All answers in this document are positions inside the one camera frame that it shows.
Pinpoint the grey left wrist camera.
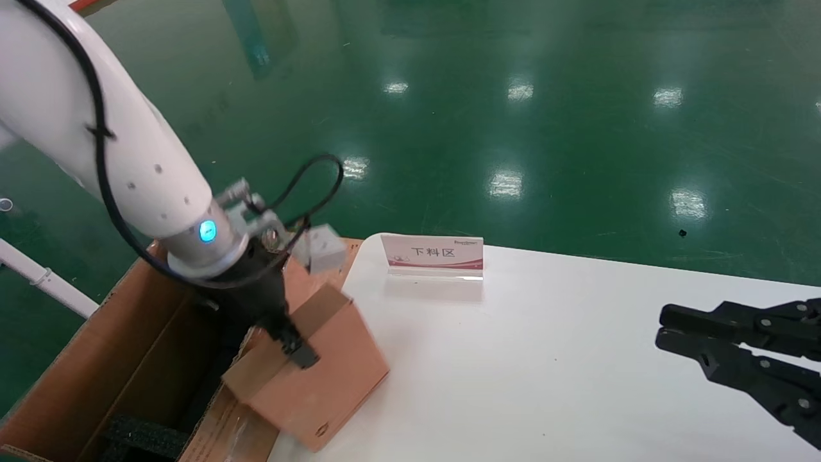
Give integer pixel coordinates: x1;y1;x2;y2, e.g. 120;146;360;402
308;223;349;275

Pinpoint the black foam insert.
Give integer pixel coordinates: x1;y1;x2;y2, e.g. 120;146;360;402
99;414;192;462

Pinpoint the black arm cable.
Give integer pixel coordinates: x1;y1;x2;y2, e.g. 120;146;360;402
16;0;345;291

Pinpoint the large open cardboard box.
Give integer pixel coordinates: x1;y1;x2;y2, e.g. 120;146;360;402
0;239;350;462

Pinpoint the white red acrylic sign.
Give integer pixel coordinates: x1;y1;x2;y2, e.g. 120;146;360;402
380;234;485;282

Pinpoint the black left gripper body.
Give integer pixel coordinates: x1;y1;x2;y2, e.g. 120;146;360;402
191;247;303;347

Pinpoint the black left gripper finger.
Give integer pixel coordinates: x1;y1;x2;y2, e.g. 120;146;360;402
276;323;320;371

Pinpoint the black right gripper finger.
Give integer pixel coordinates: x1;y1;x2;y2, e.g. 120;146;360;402
659;298;821;361
654;327;821;451

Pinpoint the small cardboard box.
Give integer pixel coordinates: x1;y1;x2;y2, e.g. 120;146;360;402
221;282;391;453

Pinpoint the white tube frame cart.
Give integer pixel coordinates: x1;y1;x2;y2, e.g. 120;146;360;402
0;239;101;320

